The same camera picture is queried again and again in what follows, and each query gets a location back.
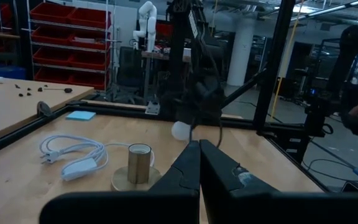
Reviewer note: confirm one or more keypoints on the white building column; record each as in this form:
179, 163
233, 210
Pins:
241, 53

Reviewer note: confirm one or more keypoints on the white lightbulb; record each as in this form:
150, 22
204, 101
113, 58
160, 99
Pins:
180, 130

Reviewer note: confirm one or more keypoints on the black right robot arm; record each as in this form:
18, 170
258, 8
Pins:
182, 37

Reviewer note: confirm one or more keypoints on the black round knob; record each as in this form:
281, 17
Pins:
68, 90

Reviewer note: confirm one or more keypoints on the blue sticky note pad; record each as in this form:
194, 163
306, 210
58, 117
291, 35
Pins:
81, 115

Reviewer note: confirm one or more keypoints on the black allen key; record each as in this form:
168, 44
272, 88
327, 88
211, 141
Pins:
54, 89

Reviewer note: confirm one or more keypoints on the brass lamp socket base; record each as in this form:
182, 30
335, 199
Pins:
138, 165

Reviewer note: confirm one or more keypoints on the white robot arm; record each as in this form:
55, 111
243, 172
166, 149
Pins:
148, 25

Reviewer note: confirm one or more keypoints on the black table clamp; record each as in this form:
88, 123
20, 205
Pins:
43, 109

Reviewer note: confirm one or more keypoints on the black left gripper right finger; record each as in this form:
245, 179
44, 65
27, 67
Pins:
259, 208

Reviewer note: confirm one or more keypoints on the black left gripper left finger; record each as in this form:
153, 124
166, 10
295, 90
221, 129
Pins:
166, 205

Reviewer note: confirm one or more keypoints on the large blue storage bin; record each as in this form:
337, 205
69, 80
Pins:
2, 71

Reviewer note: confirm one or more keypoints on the light wooden side table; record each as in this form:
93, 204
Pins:
5, 109

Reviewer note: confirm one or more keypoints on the silver corner bracket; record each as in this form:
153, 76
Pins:
152, 108

